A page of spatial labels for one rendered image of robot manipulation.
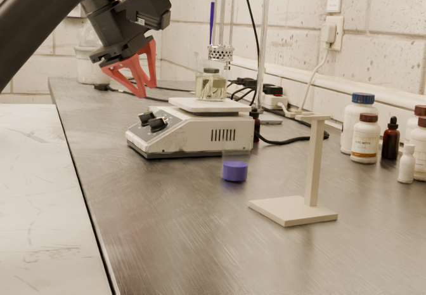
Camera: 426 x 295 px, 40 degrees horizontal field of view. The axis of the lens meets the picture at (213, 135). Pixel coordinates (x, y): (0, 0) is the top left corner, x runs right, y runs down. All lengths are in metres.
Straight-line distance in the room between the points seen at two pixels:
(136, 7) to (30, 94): 2.57
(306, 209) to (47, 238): 0.31
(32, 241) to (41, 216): 0.08
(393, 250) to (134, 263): 0.28
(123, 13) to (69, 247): 0.43
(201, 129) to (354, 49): 0.59
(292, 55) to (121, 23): 0.93
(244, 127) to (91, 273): 0.54
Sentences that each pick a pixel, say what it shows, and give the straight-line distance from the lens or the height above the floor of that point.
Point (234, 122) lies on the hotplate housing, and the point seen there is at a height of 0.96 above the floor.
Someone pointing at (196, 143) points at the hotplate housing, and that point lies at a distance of 0.98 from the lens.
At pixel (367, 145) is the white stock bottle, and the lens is 1.05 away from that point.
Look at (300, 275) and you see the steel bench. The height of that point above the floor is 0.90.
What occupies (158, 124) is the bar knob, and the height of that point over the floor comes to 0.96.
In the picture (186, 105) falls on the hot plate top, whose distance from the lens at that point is 0.99.
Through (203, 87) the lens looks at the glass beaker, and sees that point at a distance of 1.02.
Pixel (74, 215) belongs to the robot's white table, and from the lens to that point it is 0.69.
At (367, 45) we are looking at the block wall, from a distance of 1.40.
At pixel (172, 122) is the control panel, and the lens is 0.98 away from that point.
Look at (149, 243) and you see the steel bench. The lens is 0.61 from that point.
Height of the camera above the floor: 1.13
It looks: 11 degrees down
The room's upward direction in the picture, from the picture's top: 3 degrees clockwise
